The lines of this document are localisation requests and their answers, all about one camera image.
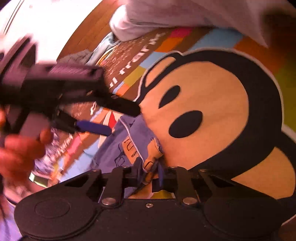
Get wooden bed headboard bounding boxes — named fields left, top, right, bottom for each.
left=57, top=0, right=127, bottom=61

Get blue bus print pants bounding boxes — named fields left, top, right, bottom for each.
left=90, top=115, right=166, bottom=202

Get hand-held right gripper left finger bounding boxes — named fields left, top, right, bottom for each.
left=65, top=158, right=142, bottom=207

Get grey duvet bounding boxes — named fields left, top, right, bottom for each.
left=109, top=0, right=296, bottom=49

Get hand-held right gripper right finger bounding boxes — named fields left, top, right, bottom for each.
left=158, top=162, right=234, bottom=205

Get light blue pillow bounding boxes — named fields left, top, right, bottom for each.
left=85, top=31, right=121, bottom=67

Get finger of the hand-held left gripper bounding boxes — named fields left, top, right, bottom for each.
left=96, top=93, right=142, bottom=117
left=54, top=111, right=112, bottom=137

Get person's left hand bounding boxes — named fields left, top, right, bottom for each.
left=0, top=111, right=54, bottom=184

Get colourful cartoon printed blanket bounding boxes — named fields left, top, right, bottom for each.
left=30, top=25, right=296, bottom=204

